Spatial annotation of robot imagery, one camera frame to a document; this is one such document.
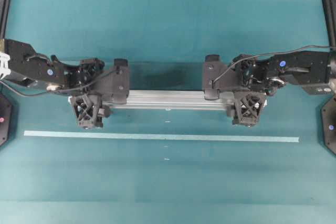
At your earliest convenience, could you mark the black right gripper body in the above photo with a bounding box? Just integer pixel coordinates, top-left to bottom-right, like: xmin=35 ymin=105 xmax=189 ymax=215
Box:
xmin=230 ymin=57 xmax=273 ymax=94

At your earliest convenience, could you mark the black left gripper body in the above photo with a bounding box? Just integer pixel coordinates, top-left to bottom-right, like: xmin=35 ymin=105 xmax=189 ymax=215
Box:
xmin=63 ymin=64 xmax=103 ymax=89

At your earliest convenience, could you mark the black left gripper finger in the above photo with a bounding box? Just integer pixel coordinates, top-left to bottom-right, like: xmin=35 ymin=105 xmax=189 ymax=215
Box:
xmin=71 ymin=94 xmax=110 ymax=129
xmin=79 ymin=58 xmax=105 ymax=71

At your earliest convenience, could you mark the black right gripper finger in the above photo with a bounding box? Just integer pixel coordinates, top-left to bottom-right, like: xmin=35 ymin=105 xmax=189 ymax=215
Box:
xmin=227 ymin=91 xmax=267 ymax=127
xmin=230 ymin=54 xmax=256 ymax=68

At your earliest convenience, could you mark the silver aluminium extrusion rail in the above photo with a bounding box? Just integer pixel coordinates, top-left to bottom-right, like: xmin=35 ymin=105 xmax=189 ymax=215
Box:
xmin=67 ymin=89 xmax=268 ymax=111

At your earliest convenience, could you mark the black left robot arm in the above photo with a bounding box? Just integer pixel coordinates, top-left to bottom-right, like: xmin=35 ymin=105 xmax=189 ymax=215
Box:
xmin=1 ymin=39 xmax=109 ymax=129

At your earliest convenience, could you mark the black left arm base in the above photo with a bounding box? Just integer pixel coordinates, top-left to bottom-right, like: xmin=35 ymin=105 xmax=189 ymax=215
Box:
xmin=0 ymin=94 xmax=13 ymax=145

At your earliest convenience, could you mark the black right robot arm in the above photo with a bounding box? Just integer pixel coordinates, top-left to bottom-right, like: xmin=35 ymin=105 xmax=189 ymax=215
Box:
xmin=230 ymin=51 xmax=335 ymax=127

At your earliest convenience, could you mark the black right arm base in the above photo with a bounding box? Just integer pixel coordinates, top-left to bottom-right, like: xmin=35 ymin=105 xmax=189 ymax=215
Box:
xmin=321 ymin=96 xmax=336 ymax=155

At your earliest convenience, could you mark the light blue tape strip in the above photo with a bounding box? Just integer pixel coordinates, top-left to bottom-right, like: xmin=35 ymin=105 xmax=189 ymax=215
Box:
xmin=24 ymin=130 xmax=299 ymax=143

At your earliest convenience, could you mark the teal table mat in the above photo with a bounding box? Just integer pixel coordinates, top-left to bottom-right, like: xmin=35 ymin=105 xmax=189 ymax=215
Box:
xmin=1 ymin=0 xmax=335 ymax=223

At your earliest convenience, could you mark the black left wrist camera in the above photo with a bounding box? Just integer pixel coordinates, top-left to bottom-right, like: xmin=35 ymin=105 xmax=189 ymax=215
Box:
xmin=93 ymin=58 xmax=131 ymax=104

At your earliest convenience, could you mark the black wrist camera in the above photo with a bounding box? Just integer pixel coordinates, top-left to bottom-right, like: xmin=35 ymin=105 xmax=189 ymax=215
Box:
xmin=93 ymin=58 xmax=131 ymax=104
xmin=201 ymin=54 xmax=237 ymax=101

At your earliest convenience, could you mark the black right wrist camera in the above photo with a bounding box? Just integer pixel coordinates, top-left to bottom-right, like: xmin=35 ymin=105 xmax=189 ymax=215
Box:
xmin=201 ymin=54 xmax=237 ymax=101

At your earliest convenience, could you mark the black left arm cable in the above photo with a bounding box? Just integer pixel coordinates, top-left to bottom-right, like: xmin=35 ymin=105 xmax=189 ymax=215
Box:
xmin=0 ymin=69 xmax=118 ymax=98

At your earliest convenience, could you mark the black left frame post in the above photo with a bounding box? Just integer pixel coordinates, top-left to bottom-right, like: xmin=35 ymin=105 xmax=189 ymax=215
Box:
xmin=0 ymin=0 xmax=11 ymax=39

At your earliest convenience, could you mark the black frame post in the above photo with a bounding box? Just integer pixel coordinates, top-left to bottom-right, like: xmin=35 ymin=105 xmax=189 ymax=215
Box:
xmin=0 ymin=0 xmax=11 ymax=39
xmin=322 ymin=0 xmax=335 ymax=47

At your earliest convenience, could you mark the black right frame post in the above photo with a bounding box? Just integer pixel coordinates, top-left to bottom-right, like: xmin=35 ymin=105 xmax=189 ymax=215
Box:
xmin=322 ymin=0 xmax=335 ymax=47

